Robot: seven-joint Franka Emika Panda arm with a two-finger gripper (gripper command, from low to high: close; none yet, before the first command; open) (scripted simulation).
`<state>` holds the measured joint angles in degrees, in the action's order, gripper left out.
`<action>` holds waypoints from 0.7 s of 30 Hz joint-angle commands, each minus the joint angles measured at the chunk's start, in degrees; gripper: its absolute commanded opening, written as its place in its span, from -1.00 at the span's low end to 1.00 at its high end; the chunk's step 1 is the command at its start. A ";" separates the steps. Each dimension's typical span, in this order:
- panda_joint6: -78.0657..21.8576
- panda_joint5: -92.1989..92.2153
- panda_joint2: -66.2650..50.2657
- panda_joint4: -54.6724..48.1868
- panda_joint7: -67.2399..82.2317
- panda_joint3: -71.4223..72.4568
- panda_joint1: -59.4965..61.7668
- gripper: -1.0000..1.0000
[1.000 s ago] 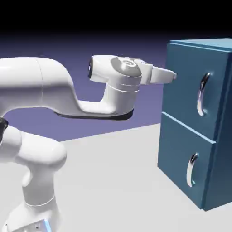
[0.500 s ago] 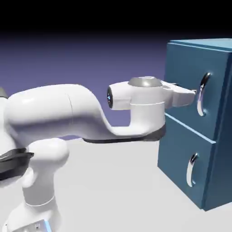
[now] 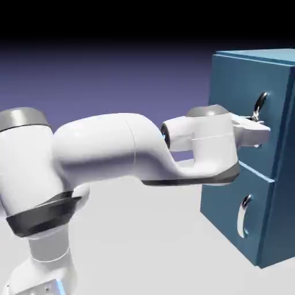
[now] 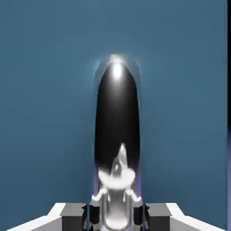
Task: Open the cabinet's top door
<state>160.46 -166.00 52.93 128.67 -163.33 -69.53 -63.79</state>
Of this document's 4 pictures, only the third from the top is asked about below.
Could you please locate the blue cabinet door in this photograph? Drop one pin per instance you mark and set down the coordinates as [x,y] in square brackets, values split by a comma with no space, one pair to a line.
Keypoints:
[249,87]
[230,207]

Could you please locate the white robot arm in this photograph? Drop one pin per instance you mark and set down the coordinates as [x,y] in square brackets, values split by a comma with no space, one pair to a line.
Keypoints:
[99,143]

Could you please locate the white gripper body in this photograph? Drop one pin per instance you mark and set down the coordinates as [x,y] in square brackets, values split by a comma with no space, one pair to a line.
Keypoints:
[251,131]

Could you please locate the blue cabinet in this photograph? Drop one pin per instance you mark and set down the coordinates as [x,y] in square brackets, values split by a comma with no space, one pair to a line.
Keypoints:
[280,175]

